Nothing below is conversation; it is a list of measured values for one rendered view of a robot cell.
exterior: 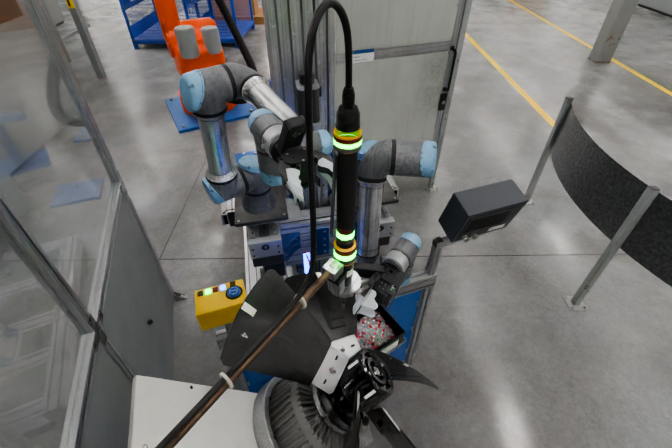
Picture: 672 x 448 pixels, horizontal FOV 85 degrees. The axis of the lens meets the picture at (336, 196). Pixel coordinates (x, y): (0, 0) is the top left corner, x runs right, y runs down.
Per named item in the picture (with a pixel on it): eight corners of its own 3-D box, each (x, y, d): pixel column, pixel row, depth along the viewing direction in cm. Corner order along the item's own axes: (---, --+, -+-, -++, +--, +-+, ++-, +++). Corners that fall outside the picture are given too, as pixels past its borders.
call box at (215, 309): (203, 333, 122) (195, 315, 115) (201, 309, 129) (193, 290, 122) (251, 319, 126) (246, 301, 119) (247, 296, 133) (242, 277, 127)
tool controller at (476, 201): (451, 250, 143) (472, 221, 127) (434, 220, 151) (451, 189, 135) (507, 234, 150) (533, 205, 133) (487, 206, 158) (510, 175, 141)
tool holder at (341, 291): (343, 311, 73) (343, 280, 67) (315, 293, 76) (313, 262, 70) (367, 281, 79) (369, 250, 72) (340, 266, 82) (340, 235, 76)
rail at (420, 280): (220, 352, 137) (216, 340, 131) (219, 342, 139) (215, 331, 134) (434, 286, 160) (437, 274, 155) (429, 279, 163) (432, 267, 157)
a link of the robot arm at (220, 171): (250, 198, 150) (235, 72, 112) (215, 213, 143) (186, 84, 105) (236, 181, 157) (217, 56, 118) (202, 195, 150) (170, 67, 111)
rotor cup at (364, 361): (366, 432, 89) (407, 403, 86) (329, 429, 80) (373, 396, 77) (345, 375, 100) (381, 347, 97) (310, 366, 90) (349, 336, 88)
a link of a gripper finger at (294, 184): (306, 218, 71) (303, 189, 78) (304, 194, 67) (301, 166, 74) (289, 220, 71) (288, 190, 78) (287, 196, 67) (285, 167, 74)
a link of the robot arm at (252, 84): (250, 80, 132) (333, 163, 109) (221, 88, 126) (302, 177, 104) (249, 49, 123) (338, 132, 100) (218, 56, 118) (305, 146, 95)
